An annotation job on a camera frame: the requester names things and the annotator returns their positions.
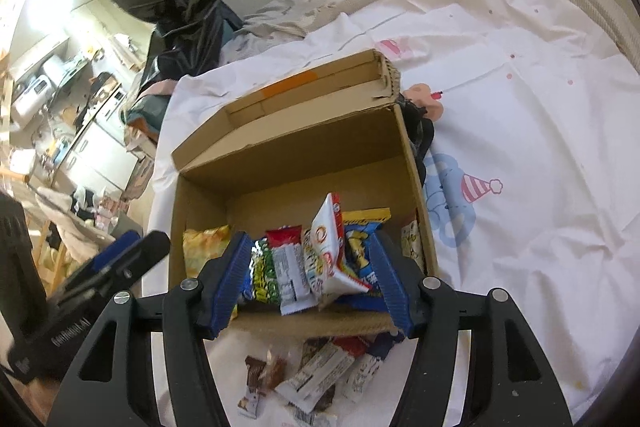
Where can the white base cabinet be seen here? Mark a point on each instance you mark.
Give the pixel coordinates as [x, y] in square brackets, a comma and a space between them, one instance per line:
[100, 147]

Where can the pale yellow packet purple lettering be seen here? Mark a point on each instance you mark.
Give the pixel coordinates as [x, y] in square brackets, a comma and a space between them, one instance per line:
[411, 239]

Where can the white bar wrapper red end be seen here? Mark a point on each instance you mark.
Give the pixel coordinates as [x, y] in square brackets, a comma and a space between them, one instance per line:
[290, 277]

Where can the printed white bed sheet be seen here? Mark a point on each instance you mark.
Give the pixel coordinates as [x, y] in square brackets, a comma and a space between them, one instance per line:
[525, 157]

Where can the white water heater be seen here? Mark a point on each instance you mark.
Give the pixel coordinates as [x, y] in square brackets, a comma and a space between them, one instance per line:
[27, 99]

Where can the packet with green-yellow lettering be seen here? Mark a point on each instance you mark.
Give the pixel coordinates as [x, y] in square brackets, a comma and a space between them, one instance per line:
[262, 274]

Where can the clothes on rack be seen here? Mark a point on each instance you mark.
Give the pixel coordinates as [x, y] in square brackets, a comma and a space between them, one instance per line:
[70, 222]

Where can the dark grey cloth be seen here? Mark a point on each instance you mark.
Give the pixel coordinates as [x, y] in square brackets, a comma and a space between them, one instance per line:
[417, 127]

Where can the small white wrapper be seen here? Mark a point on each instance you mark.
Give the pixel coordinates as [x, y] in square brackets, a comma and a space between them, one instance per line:
[365, 369]

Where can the clear packet brown snack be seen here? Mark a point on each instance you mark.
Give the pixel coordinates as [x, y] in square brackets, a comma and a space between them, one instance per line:
[277, 372]

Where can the brown chocolate packet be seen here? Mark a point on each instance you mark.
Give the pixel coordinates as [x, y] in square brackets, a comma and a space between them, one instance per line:
[255, 364]

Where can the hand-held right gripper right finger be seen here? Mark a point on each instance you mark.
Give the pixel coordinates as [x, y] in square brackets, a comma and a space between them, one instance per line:
[390, 277]

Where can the long white bar wrapper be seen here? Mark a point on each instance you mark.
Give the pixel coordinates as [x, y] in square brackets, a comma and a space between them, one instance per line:
[312, 374]

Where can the white barcode wrapper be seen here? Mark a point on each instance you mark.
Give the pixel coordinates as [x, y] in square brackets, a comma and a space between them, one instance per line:
[315, 419]

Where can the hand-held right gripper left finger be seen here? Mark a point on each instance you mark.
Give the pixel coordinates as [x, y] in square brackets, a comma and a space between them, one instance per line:
[232, 282]

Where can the brown cardboard box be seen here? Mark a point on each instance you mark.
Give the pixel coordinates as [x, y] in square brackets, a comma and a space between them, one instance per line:
[300, 142]

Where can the yellow snack packet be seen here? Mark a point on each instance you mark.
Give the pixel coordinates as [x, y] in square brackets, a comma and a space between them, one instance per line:
[205, 247]

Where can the beige dotted blanket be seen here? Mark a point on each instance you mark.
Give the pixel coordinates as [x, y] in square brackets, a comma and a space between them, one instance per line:
[595, 7]

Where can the small brown white packet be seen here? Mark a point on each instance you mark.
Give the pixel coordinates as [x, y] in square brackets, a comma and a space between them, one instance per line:
[249, 404]

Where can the black garbage bag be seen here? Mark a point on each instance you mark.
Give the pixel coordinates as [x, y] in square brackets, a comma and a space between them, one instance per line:
[165, 7]

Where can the blue packet yellow cartoon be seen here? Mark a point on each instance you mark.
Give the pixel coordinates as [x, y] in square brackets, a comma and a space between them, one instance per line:
[360, 234]

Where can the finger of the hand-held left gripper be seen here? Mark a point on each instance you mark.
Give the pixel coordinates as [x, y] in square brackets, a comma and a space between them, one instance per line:
[112, 252]
[150, 249]

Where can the teal orange bundle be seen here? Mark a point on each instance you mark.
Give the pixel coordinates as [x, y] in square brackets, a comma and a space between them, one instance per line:
[142, 109]

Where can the white packet red swirl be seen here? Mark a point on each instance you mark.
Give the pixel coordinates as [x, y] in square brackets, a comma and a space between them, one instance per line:
[327, 232]

